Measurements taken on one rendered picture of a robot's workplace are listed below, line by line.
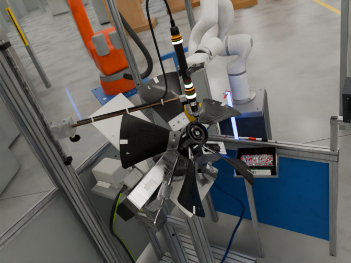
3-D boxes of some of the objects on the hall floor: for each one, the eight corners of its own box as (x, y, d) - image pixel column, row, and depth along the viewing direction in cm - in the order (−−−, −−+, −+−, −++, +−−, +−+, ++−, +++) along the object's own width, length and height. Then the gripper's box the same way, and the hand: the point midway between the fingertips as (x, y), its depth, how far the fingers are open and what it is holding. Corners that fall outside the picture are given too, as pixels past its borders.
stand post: (208, 288, 207) (173, 188, 161) (214, 277, 213) (182, 177, 167) (214, 291, 205) (180, 190, 158) (220, 279, 211) (188, 178, 164)
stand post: (179, 276, 220) (124, 145, 161) (185, 265, 226) (135, 135, 167) (185, 278, 218) (130, 146, 159) (191, 267, 224) (141, 136, 165)
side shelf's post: (159, 261, 235) (121, 178, 193) (162, 256, 238) (125, 174, 195) (163, 263, 233) (126, 179, 190) (166, 258, 235) (129, 175, 193)
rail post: (329, 254, 206) (329, 163, 166) (330, 250, 208) (330, 158, 168) (336, 256, 203) (337, 164, 163) (337, 252, 206) (338, 159, 166)
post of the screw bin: (259, 257, 217) (242, 168, 176) (259, 253, 219) (243, 165, 178) (263, 258, 216) (247, 168, 175) (263, 254, 218) (248, 165, 177)
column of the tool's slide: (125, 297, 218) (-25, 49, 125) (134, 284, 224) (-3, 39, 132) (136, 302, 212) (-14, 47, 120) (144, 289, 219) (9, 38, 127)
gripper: (185, 49, 150) (164, 66, 138) (216, 48, 141) (197, 64, 129) (188, 64, 154) (168, 81, 142) (219, 63, 145) (201, 81, 133)
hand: (184, 71), depth 137 cm, fingers closed on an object, 4 cm apart
